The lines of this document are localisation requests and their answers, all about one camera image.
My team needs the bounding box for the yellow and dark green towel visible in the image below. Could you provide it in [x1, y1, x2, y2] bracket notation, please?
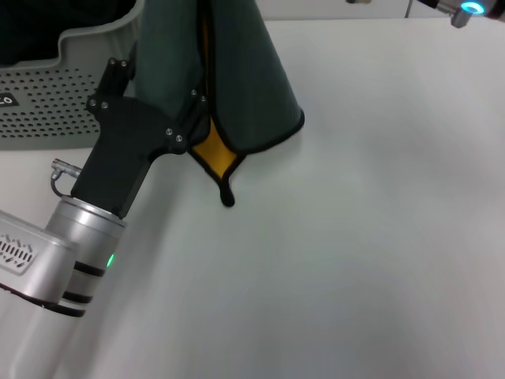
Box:
[131, 0, 306, 208]

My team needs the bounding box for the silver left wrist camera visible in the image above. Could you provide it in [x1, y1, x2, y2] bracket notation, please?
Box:
[0, 210, 80, 306]

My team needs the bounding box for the left arm connector cable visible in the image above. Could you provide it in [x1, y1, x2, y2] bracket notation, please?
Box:
[50, 158, 83, 197]

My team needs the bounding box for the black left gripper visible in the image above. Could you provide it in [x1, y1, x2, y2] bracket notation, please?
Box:
[70, 57, 209, 219]

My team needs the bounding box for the grey-green perforated storage box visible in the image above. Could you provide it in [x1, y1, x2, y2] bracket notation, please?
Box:
[0, 0, 148, 153]

